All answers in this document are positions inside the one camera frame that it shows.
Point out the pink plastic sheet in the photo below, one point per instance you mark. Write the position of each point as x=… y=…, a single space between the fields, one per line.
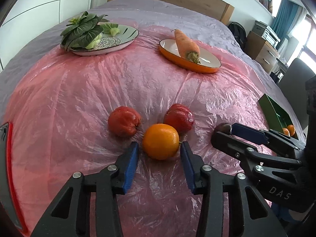
x=60 y=109

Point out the green rectangular tray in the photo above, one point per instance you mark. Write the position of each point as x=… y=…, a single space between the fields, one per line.
x=276 y=116

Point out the grey printer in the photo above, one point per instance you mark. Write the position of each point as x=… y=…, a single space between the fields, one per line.
x=266 y=32

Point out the carrot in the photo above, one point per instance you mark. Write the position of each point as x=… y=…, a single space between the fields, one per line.
x=187 y=48

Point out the black backpack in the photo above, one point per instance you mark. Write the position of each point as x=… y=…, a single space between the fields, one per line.
x=239 y=34

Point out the teal curtain right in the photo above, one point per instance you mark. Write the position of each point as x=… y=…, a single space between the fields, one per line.
x=285 y=17

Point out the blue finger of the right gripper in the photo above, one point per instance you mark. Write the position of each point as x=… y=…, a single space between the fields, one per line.
x=233 y=147
x=255 y=136

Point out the orange tangerine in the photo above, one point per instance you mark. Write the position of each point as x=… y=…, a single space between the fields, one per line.
x=291 y=130
x=286 y=131

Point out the leafy bok choy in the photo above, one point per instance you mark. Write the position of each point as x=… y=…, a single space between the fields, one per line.
x=83 y=32

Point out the red apple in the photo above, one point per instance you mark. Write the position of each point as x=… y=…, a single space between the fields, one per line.
x=124 y=121
x=180 y=118

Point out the small bok choy piece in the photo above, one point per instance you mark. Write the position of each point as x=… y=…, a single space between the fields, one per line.
x=110 y=29

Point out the purple bed cover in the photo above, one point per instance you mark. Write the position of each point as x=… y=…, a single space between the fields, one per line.
x=145 y=13

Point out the orange oval dish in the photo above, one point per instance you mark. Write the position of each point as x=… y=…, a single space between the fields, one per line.
x=201 y=61

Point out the smartphone with red case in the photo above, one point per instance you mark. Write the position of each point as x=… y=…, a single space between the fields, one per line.
x=9 y=200

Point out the grey chair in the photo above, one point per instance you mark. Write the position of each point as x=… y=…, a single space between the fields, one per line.
x=292 y=86

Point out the wooden dresser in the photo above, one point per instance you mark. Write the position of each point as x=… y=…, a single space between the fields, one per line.
x=261 y=51

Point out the patterned round plate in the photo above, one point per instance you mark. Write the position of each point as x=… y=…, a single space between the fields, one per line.
x=107 y=44

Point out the white wardrobe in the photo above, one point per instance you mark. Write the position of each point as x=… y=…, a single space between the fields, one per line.
x=29 y=18

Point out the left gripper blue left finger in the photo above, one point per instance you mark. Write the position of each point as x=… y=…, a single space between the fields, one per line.
x=68 y=214

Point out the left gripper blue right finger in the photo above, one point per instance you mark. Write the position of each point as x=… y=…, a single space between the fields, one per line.
x=249 y=213

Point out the dark plum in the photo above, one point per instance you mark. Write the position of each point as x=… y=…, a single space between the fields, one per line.
x=223 y=127

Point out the yellow orange fruit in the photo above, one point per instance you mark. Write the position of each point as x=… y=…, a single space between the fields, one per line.
x=160 y=141

